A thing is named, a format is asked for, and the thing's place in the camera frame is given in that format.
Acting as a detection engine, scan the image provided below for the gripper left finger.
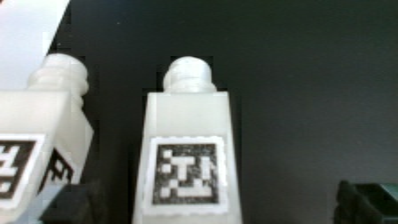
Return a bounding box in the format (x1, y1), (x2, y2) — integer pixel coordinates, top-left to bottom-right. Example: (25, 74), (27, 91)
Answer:
(23, 183), (105, 224)

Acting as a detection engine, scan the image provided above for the white marker sheet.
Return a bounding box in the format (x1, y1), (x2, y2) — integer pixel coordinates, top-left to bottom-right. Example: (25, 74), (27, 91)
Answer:
(0, 0), (71, 89)

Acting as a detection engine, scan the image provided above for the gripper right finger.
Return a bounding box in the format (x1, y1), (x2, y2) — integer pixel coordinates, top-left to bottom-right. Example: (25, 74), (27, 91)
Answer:
(334, 180), (398, 224)

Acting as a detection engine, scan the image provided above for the white leg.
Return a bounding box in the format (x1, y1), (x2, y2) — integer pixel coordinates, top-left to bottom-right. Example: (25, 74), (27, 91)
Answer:
(132, 56), (244, 224)
(0, 54), (94, 224)

